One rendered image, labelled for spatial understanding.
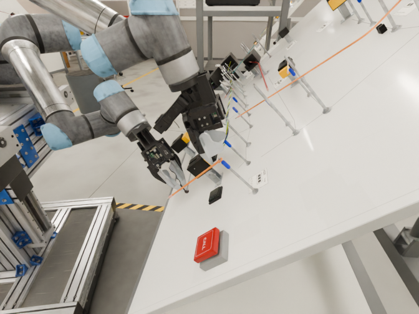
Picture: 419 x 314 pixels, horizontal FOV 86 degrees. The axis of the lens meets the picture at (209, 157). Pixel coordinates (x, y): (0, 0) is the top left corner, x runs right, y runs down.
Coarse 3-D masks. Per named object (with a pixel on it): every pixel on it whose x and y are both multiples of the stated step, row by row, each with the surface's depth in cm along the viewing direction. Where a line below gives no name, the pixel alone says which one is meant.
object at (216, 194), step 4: (216, 188) 57; (220, 188) 56; (212, 192) 57; (216, 192) 55; (220, 192) 55; (212, 196) 55; (216, 196) 54; (220, 196) 54; (208, 200) 56; (212, 200) 55; (216, 200) 54
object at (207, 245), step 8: (208, 232) 42; (216, 232) 40; (200, 240) 42; (208, 240) 40; (216, 240) 39; (200, 248) 40; (208, 248) 38; (216, 248) 38; (200, 256) 39; (208, 256) 38
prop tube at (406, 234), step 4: (416, 220) 46; (416, 224) 46; (412, 228) 47; (416, 228) 46; (404, 232) 49; (408, 232) 48; (412, 232) 47; (416, 232) 46; (404, 236) 48; (408, 236) 47; (412, 236) 47; (416, 236) 46; (408, 240) 47; (412, 240) 46; (408, 244) 47
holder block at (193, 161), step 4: (196, 156) 59; (200, 156) 56; (192, 160) 59; (196, 160) 57; (200, 160) 55; (204, 160) 56; (192, 164) 57; (196, 164) 56; (200, 164) 56; (204, 164) 56; (208, 164) 56; (188, 168) 57; (192, 168) 57; (196, 168) 57; (200, 168) 57; (204, 168) 57; (192, 172) 58; (196, 172) 58; (200, 172) 58; (200, 176) 58
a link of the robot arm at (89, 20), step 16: (32, 0) 47; (48, 0) 46; (64, 0) 46; (80, 0) 47; (96, 0) 49; (64, 16) 48; (80, 16) 48; (96, 16) 48; (112, 16) 49; (96, 32) 50
